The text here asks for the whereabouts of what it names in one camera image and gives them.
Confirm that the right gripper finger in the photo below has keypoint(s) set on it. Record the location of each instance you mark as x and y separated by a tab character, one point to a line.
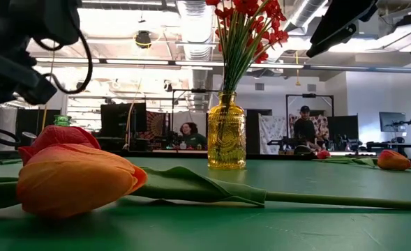
344	15
330	43

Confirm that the green glass vase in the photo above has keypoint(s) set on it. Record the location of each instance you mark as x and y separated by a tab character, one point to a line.
62	121

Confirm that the red artificial tulip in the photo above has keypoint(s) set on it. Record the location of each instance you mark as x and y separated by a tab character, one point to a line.
323	154
58	137

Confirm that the red small-flower bunch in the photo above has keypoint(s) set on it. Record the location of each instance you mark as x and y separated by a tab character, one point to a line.
238	62

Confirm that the orange artificial tulip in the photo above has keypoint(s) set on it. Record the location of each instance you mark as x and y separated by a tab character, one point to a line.
393	161
72	181

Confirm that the yellow glass vase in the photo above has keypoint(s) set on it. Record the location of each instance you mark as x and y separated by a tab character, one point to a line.
226	146

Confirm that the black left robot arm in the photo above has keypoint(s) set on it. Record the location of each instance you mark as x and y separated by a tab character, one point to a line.
34	17

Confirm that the small white vase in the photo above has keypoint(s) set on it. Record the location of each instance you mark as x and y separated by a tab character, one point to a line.
183	145

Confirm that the black partition panel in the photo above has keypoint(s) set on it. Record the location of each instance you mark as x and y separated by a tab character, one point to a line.
27	120
343	127

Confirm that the grey curtain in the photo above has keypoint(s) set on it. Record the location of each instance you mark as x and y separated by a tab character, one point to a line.
3	120

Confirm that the floral patterned cloth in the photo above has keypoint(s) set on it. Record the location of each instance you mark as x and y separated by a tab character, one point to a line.
322	127

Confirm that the person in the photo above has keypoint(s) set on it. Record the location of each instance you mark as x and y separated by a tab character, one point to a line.
191	131
304	127

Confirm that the dark desk monitor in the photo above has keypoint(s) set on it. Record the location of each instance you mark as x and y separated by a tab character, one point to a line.
392	121

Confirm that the white patterned cloth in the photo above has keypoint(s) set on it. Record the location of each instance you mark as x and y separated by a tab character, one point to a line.
271	129

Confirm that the distant desk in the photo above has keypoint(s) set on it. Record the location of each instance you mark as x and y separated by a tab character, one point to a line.
390	144

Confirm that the mandala tapestry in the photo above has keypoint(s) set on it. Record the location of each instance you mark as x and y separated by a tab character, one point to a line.
154	125

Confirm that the green table mat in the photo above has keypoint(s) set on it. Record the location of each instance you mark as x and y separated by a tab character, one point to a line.
296	230

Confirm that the smooth silver air duct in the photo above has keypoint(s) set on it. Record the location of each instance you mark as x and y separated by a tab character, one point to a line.
301	15

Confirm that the black gantry frame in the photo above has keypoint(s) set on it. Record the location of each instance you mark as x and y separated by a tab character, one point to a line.
309	95
191	90

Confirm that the long ceiling light rail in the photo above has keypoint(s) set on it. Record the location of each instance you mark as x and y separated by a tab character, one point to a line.
139	62

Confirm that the black ceiling dome camera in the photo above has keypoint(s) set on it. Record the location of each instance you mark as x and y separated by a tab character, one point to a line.
143	39

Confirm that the corrugated silver air duct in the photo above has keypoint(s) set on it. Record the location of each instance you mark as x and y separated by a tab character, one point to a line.
195	28

